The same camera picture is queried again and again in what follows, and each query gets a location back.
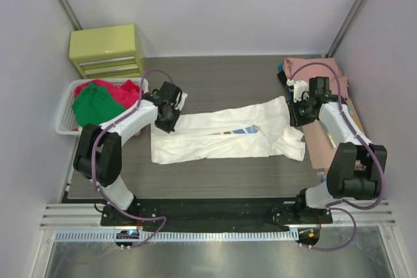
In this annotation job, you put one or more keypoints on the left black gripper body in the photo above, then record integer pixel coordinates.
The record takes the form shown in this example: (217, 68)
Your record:
(166, 122)

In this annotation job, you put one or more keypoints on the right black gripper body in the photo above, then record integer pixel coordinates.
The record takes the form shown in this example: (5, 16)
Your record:
(294, 115)

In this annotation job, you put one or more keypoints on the white printed t shirt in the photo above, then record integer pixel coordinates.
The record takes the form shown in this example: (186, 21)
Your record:
(255, 131)

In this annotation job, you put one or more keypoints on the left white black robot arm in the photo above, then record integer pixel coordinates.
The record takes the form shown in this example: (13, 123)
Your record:
(99, 152)

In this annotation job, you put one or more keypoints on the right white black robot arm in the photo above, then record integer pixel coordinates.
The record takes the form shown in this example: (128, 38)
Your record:
(356, 171)

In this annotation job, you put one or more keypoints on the pink folded t shirt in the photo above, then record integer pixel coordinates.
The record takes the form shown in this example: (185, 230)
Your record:
(291, 65)

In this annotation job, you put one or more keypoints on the red t shirt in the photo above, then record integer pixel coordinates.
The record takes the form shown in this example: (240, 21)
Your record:
(125, 95)

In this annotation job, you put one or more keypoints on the brown cardboard sheet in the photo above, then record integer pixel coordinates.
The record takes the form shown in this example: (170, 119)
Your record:
(320, 149)

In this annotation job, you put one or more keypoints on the black folded t shirt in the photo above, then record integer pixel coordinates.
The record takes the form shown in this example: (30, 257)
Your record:
(283, 79)

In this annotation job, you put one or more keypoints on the yellow picture book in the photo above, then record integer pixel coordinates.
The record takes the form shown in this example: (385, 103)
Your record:
(355, 118)

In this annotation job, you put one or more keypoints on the yellow-green drawer box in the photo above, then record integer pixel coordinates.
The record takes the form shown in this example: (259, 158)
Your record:
(114, 51)

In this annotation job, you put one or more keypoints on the green t shirt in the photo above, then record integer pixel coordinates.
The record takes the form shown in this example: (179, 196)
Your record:
(94, 105)

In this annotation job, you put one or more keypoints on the white plastic basket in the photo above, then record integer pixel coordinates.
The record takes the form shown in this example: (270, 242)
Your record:
(66, 123)

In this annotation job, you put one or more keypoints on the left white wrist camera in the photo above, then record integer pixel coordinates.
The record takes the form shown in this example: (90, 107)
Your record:
(181, 101)

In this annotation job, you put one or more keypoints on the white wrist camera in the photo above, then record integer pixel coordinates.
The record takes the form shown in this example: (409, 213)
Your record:
(181, 101)
(297, 88)

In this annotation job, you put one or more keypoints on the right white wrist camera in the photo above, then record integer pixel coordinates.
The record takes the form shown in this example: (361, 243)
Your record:
(297, 88)

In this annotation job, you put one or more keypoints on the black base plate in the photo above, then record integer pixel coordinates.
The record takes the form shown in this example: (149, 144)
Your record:
(231, 215)

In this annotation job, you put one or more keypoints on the white slotted cable duct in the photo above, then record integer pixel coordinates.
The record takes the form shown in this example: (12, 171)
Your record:
(126, 236)

